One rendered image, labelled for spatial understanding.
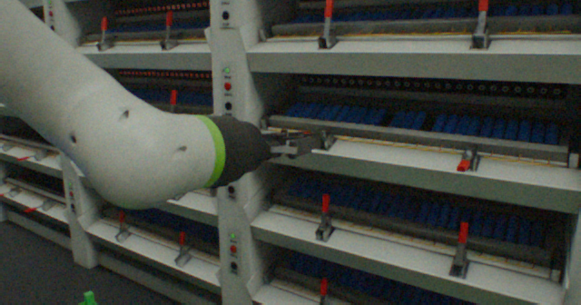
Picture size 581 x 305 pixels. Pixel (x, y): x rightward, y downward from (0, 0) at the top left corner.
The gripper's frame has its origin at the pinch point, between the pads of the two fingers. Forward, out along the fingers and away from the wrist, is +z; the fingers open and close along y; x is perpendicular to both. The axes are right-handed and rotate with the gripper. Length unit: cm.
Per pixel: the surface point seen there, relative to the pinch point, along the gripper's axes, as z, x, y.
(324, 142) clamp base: 6.2, -0.6, 0.9
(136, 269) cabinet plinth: 17, -49, -67
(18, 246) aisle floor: 8, -55, -126
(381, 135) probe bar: 11.0, 1.6, 10.4
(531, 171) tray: 9.3, -1.1, 35.7
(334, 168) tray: 8.2, -5.5, 2.5
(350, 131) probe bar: 10.9, 1.8, 4.0
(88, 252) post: 13, -49, -88
